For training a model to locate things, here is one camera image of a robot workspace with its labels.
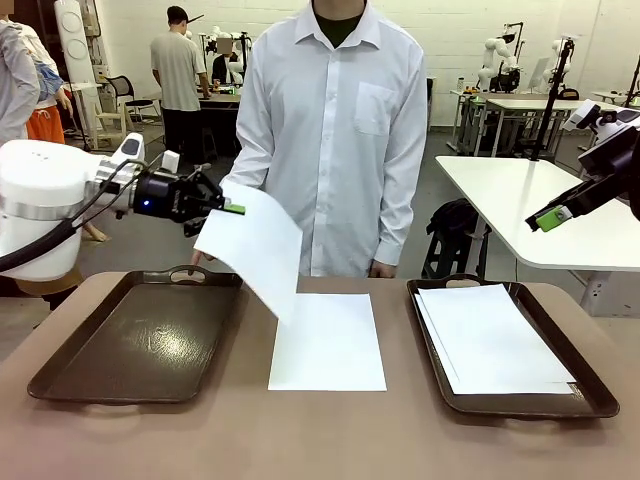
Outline black step stool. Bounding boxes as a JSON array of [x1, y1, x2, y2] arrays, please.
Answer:
[[422, 232, 491, 280]]

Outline tall white column unit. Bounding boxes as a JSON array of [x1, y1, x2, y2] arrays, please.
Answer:
[[53, 0, 100, 86]]

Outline white A4 paper stack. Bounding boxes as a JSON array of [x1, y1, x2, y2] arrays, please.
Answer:
[[267, 292, 389, 393]]

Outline person's left forearm white sleeve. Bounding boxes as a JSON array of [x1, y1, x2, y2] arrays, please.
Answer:
[[372, 164, 429, 266]]

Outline white monitor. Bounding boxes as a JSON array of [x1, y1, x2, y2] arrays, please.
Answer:
[[528, 56, 551, 91]]

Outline seated background person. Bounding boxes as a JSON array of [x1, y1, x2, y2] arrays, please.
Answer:
[[209, 37, 242, 97]]

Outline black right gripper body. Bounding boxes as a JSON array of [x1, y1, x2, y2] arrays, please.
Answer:
[[577, 131, 640, 222]]

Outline dark background workbench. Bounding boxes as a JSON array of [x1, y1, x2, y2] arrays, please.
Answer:
[[198, 89, 242, 156]]

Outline person's right forearm white sleeve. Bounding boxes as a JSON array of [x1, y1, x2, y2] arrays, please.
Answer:
[[219, 147, 264, 190]]

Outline white rounded table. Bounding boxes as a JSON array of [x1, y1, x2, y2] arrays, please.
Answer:
[[433, 154, 640, 316]]

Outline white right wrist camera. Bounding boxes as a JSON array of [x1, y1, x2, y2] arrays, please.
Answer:
[[562, 98, 640, 146]]

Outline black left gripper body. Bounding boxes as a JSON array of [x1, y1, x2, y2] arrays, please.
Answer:
[[132, 168, 226, 225]]

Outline white folding chair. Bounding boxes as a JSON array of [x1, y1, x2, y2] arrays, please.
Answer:
[[93, 82, 130, 152]]

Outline long white background table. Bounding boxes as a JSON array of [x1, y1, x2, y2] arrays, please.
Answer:
[[484, 98, 630, 161]]

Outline person in grey t-shirt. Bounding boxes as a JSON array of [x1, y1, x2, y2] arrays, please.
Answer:
[[149, 5, 212, 166]]

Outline mannequin with orange trousers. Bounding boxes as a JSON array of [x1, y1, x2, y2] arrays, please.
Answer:
[[27, 22, 112, 245]]

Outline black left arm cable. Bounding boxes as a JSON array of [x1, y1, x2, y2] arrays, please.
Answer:
[[0, 159, 147, 274]]

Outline black office chair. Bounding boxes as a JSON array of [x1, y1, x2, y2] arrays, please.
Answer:
[[104, 74, 161, 124]]

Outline black tripod pole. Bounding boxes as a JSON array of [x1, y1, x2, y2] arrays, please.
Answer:
[[529, 38, 576, 162]]

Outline brown plastic tray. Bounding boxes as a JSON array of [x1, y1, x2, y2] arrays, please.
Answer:
[[406, 273, 621, 420], [27, 264, 245, 405]]

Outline person in white shirt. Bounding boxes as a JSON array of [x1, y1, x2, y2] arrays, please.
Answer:
[[219, 0, 429, 279]]

